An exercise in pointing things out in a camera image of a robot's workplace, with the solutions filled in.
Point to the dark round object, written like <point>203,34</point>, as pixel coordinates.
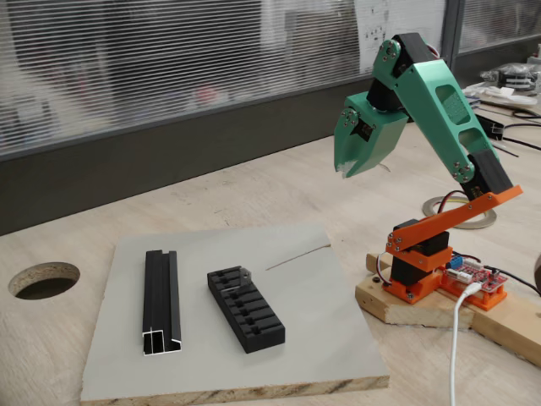
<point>538,275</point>

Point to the red controller board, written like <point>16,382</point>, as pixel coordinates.
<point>477,275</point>

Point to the black slotted plastic block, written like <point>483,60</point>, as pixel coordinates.
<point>262,325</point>

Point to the light wooden base block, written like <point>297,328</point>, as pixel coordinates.
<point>414,313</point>

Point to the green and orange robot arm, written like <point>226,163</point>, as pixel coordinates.
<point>444,84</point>

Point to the black angled frame profile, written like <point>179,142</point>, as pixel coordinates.
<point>492,127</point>

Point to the wooden plank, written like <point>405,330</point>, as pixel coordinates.
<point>511,325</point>

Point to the black round device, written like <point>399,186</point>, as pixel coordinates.
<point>513,76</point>

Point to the white plastic parts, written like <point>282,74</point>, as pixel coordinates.
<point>513,96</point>

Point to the tape roll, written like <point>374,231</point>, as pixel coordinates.
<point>477,222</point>

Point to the grey board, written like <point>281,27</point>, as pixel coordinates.
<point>317,330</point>

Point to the black aluminium profile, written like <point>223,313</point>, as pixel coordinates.
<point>160,296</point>

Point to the printed paper sheet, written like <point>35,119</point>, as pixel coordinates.
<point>374,29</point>

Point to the grey window frame post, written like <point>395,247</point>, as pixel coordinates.
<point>450,38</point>

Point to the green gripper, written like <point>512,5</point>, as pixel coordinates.
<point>378,145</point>

